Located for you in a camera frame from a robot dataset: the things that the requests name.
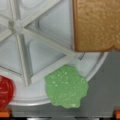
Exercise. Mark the toasted bread slice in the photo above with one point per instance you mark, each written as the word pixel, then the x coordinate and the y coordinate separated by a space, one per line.
pixel 96 25

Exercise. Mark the green lettuce leaf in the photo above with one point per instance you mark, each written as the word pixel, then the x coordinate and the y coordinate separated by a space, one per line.
pixel 66 87

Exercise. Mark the white divided serving tray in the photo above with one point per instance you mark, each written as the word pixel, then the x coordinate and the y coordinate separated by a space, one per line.
pixel 36 39

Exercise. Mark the red tomato slice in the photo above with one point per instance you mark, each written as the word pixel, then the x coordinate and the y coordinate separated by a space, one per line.
pixel 6 91

